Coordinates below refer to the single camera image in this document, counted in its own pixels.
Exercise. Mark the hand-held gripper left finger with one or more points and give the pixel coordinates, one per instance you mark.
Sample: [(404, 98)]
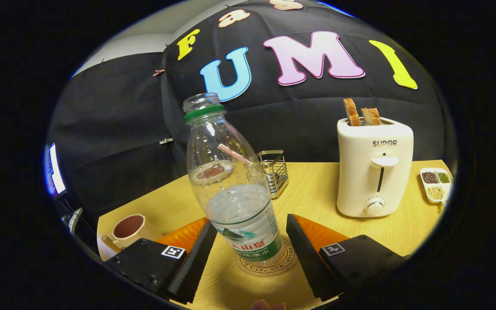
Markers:
[(194, 262)]

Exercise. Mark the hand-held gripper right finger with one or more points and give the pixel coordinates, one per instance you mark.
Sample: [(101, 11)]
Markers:
[(306, 262)]

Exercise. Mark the round cork coaster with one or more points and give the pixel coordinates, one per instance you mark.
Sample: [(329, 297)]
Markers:
[(248, 265)]

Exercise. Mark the clear plastic juice bottle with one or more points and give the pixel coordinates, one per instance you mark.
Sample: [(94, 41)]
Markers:
[(239, 215)]

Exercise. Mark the wooden table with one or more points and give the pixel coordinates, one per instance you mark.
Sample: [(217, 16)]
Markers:
[(317, 224)]

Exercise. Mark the cream toaster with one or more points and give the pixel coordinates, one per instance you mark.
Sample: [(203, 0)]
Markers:
[(360, 172)]

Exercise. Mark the silver clip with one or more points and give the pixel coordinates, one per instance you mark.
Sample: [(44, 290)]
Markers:
[(166, 141)]

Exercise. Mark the white divided seasoning dish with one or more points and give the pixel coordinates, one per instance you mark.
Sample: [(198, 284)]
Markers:
[(435, 185)]

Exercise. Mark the black backdrop cloth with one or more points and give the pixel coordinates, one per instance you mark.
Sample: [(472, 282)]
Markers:
[(114, 129)]

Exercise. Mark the bright monitor screen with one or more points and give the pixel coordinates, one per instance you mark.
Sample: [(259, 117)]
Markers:
[(55, 170)]

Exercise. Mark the pink clothespin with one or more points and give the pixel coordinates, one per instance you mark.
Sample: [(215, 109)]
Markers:
[(158, 72)]

